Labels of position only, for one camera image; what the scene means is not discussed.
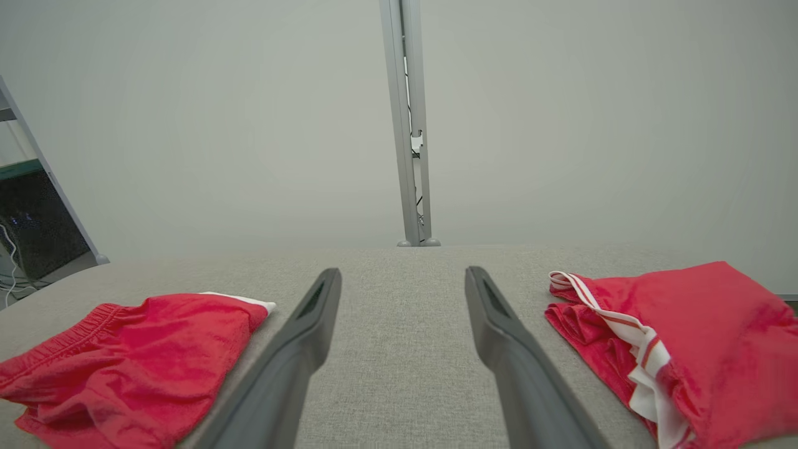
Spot grey fabric sofa cushion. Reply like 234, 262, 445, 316
0, 244, 798, 449

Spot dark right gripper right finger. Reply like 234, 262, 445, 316
464, 266, 612, 449

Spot thin white cable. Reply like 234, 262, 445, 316
0, 221, 26, 307

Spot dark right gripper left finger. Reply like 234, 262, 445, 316
193, 268, 342, 449

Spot red Bulls basketball jersey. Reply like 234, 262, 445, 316
544, 261, 798, 449

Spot red shorts with white trim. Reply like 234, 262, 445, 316
0, 291, 277, 449

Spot black cabinet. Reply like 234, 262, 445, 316
0, 168, 92, 282

